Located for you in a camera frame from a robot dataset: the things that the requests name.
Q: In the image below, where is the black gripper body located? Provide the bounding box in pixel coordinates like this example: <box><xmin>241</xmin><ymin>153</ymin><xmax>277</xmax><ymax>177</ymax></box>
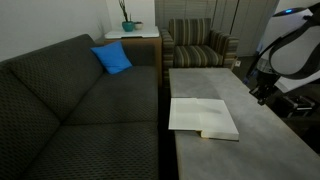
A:
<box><xmin>249</xmin><ymin>71</ymin><xmax>279</xmax><ymax>100</ymax></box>

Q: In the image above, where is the black book with yellow spine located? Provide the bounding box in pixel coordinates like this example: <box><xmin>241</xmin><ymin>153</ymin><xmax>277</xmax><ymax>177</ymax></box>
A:
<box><xmin>168</xmin><ymin>98</ymin><xmax>239</xmax><ymax>141</ymax></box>

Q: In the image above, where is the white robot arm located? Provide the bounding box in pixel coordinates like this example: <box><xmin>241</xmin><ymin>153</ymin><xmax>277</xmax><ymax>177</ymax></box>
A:
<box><xmin>243</xmin><ymin>7</ymin><xmax>320</xmax><ymax>105</ymax></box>

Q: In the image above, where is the black case on floor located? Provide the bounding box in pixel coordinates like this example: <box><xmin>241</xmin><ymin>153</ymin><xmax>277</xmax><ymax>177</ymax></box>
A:
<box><xmin>272</xmin><ymin>96</ymin><xmax>318</xmax><ymax>118</ymax></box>

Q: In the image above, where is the grey coffee table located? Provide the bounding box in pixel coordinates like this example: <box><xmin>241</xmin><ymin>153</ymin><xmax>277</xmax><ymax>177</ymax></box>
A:
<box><xmin>169</xmin><ymin>68</ymin><xmax>320</xmax><ymax>180</ymax></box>

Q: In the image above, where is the striped armchair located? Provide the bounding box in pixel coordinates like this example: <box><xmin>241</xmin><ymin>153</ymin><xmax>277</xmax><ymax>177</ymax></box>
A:
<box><xmin>160</xmin><ymin>18</ymin><xmax>239</xmax><ymax>86</ymax></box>

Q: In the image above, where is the wooden side table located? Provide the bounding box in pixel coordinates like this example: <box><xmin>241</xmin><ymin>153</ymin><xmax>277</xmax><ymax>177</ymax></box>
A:
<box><xmin>110</xmin><ymin>38</ymin><xmax>161</xmax><ymax>88</ymax></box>

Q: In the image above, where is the white tray on side table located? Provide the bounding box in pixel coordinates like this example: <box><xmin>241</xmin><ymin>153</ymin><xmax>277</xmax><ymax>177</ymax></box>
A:
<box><xmin>104</xmin><ymin>26</ymin><xmax>159</xmax><ymax>39</ymax></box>

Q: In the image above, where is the small white plant pot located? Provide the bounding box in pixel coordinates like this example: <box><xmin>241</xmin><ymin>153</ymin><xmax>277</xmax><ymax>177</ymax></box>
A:
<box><xmin>134</xmin><ymin>22</ymin><xmax>144</xmax><ymax>30</ymax></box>

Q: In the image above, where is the teal plant pot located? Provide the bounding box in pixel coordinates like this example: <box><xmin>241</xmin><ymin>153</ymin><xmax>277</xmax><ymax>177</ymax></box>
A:
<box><xmin>122</xmin><ymin>21</ymin><xmax>134</xmax><ymax>32</ymax></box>

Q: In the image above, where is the blue throw pillow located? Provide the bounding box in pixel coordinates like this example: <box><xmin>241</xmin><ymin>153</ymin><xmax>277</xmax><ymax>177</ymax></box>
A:
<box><xmin>91</xmin><ymin>41</ymin><xmax>132</xmax><ymax>74</ymax></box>

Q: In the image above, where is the dark grey patterned sofa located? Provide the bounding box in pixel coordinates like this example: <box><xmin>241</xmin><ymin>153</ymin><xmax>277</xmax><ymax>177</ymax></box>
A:
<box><xmin>0</xmin><ymin>34</ymin><xmax>159</xmax><ymax>180</ymax></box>

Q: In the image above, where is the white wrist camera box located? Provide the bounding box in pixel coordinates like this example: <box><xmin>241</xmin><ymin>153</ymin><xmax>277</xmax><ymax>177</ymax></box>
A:
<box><xmin>275</xmin><ymin>74</ymin><xmax>320</xmax><ymax>93</ymax></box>

